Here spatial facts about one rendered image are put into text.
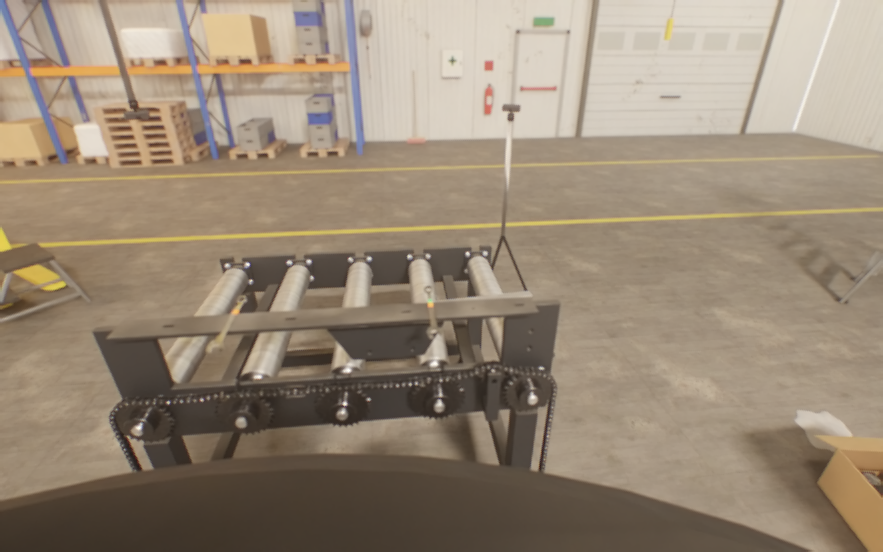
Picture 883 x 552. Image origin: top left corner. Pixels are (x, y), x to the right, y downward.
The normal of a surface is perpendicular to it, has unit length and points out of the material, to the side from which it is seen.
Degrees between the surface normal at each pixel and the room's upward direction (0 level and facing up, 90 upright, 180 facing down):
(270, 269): 90
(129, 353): 90
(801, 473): 0
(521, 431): 90
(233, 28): 90
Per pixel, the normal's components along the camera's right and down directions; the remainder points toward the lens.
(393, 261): 0.11, 0.46
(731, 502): 0.00, -0.89
